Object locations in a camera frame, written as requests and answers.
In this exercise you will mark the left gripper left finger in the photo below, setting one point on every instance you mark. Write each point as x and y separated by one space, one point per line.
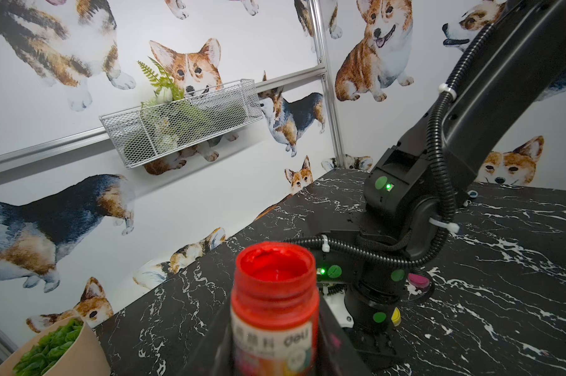
214 354

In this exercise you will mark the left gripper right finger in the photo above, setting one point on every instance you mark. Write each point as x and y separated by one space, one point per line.
339 343

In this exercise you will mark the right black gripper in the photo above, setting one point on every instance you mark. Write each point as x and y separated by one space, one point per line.
363 293

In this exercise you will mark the red paint jar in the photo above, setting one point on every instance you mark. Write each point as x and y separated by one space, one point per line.
274 310

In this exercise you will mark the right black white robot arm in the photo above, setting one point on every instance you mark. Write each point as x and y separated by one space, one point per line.
412 193

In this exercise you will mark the yellow paint jar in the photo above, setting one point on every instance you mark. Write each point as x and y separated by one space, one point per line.
396 317

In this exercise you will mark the beige pot with green plant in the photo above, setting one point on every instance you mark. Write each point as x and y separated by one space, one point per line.
68 347

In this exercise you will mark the green fern plant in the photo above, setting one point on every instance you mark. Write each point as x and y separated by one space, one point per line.
164 87

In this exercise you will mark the white wire wall basket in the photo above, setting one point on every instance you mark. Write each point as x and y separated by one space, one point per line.
146 133

